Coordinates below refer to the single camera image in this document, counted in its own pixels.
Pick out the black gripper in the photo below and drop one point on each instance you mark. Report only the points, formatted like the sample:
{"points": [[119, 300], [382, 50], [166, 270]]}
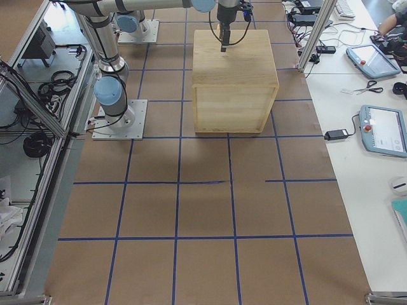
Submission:
{"points": [[225, 15]]}

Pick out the wooden drawer cabinet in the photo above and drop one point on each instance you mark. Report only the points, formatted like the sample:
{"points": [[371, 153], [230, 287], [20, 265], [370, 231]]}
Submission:
{"points": [[233, 91]]}

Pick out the black small device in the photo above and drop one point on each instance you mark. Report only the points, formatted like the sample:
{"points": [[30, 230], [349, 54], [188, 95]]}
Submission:
{"points": [[325, 49]]}

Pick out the teach pendant far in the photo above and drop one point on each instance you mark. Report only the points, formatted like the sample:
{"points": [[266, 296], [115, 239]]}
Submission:
{"points": [[372, 62]]}

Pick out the teach pendant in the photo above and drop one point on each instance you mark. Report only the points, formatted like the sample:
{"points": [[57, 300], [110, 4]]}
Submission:
{"points": [[383, 130], [372, 62]]}

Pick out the black power adapter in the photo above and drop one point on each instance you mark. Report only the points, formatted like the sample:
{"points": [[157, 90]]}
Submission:
{"points": [[336, 134]]}

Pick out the teach pendant near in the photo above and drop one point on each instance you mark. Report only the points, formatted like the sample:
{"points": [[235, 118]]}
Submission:
{"points": [[383, 130]]}

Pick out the brown paper mat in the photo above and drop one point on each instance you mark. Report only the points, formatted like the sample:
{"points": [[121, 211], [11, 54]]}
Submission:
{"points": [[187, 218]]}

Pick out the aluminium frame post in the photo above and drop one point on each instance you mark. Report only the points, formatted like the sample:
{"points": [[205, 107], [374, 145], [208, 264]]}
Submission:
{"points": [[319, 25]]}

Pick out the black handled scissors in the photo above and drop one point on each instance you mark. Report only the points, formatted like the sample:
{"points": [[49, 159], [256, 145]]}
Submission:
{"points": [[370, 87]]}

